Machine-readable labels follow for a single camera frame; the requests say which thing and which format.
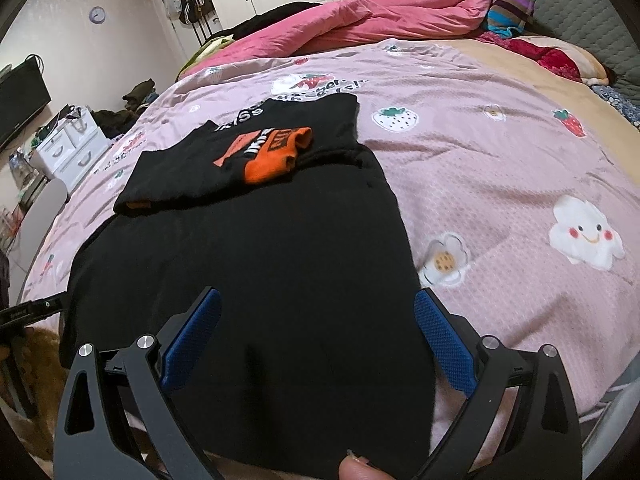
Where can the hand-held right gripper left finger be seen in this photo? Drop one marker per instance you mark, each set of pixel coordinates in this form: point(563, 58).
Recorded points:
point(190, 340)

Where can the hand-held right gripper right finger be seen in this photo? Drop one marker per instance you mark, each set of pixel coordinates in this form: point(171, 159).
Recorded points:
point(442, 340)

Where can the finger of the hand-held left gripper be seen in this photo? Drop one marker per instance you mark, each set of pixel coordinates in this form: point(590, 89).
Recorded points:
point(47, 305)

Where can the black sweater with orange cuffs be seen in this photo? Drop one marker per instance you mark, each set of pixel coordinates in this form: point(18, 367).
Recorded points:
point(250, 285)

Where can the dark clothes pile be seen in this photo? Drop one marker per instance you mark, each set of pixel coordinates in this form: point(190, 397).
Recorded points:
point(125, 107)

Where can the person's right hand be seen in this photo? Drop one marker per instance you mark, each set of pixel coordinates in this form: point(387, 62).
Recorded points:
point(365, 469)

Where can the white drawer unit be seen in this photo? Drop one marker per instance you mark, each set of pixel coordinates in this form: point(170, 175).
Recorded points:
point(75, 150)

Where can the pink printed blanket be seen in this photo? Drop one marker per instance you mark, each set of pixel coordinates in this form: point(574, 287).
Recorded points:
point(475, 185)

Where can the black television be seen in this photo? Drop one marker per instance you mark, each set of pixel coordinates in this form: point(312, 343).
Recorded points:
point(20, 105)

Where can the tan bed sheet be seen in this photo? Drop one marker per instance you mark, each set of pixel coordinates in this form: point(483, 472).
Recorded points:
point(540, 75)

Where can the green cloth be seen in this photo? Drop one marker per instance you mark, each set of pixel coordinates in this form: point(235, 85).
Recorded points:
point(205, 55)

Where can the blue floral cloth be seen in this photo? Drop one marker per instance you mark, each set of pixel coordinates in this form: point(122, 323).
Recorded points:
point(620, 105)

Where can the red cloth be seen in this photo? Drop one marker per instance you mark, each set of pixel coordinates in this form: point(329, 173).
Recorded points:
point(545, 57)

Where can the pink duvet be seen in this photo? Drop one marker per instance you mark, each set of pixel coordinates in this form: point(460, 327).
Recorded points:
point(375, 20)

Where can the black cloth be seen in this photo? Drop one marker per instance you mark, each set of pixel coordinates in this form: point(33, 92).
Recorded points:
point(270, 20)

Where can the striped colourful cloth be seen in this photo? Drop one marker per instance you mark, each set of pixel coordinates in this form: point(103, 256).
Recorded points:
point(510, 15)

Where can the hanging bags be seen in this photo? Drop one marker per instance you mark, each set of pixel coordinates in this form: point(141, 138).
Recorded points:
point(190, 2)

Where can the grey quilted headboard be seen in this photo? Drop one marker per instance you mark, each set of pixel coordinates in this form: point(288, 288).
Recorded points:
point(575, 10)

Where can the round wall clock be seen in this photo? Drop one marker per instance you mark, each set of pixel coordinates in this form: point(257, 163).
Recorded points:
point(97, 14)

